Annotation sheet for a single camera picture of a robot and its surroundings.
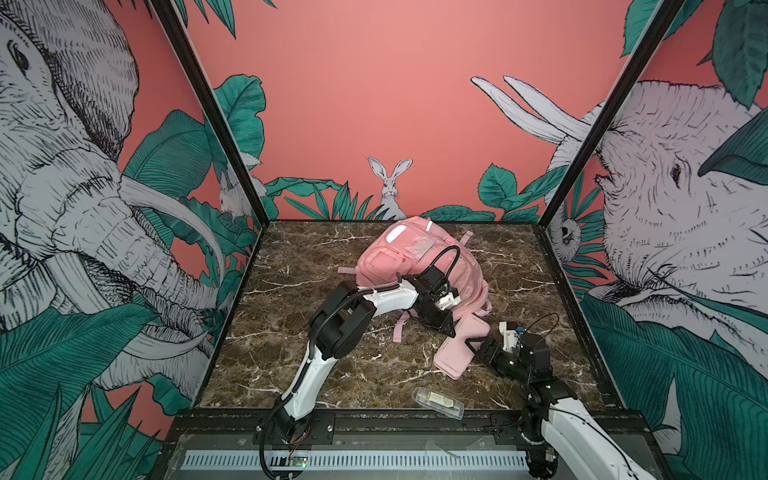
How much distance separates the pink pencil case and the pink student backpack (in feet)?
0.07

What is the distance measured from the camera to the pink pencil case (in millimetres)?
834

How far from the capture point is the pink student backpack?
0.82m
